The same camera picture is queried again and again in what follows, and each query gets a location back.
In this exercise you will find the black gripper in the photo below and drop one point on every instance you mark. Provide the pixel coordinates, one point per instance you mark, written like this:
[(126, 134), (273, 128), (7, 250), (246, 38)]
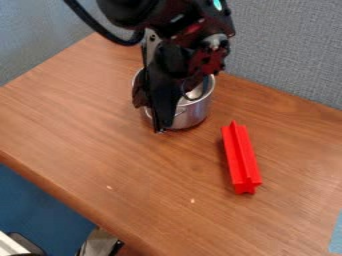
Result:
[(173, 72)]

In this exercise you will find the stainless steel pot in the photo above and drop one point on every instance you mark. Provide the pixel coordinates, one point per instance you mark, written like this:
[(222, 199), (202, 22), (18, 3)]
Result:
[(193, 105)]

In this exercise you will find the red plastic block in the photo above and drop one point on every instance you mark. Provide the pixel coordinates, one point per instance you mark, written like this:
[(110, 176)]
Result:
[(241, 158)]

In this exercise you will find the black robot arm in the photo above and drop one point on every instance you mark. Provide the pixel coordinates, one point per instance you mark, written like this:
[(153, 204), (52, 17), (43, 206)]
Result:
[(194, 29)]

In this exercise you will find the grey black object below table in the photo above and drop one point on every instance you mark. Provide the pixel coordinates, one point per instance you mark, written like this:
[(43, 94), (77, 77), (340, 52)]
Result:
[(101, 244)]

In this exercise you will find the black white object bottom left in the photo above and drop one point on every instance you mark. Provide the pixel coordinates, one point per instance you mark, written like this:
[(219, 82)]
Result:
[(18, 245)]

